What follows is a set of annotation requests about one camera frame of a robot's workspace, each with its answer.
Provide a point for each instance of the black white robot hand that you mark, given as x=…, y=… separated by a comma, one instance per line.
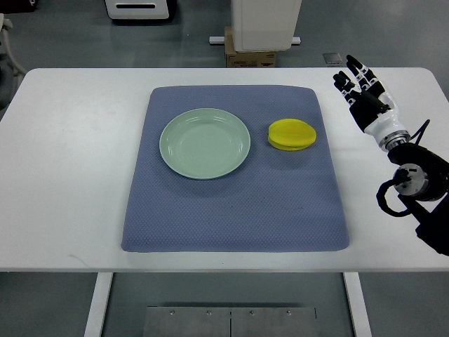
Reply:
x=372, y=107

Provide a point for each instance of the yellow starfruit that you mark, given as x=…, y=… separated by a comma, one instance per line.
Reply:
x=291, y=134

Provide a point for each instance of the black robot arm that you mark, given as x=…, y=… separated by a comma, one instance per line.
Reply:
x=421, y=181

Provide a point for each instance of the pale green plate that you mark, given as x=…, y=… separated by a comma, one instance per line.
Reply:
x=204, y=143

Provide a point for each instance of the grey metal floor plate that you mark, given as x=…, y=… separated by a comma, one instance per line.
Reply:
x=224, y=321

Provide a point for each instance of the grey floor socket cover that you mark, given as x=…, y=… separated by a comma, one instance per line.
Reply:
x=332, y=58

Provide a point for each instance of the brown cardboard box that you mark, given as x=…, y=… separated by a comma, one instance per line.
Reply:
x=245, y=59

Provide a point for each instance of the white machine with slot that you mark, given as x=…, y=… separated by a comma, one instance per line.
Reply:
x=137, y=10

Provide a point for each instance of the white chair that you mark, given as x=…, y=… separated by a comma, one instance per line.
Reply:
x=12, y=72

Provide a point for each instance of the white pedestal cabinet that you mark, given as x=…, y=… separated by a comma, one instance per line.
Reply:
x=264, y=25

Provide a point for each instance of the white table frame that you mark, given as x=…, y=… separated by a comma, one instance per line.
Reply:
x=120, y=300

